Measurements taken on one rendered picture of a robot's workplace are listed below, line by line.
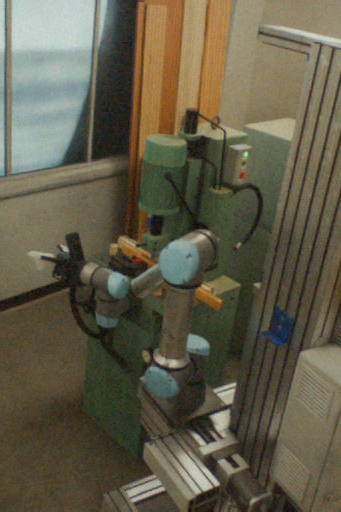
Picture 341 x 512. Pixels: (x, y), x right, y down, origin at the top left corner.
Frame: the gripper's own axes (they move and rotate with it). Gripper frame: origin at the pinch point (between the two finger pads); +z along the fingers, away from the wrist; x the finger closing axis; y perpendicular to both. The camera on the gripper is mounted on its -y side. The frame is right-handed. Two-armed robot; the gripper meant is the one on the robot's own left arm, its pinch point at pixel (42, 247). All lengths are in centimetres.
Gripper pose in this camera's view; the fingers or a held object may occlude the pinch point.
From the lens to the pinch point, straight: 214.8
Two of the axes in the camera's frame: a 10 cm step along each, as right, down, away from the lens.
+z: -8.4, -3.3, 4.4
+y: -1.9, 9.3, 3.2
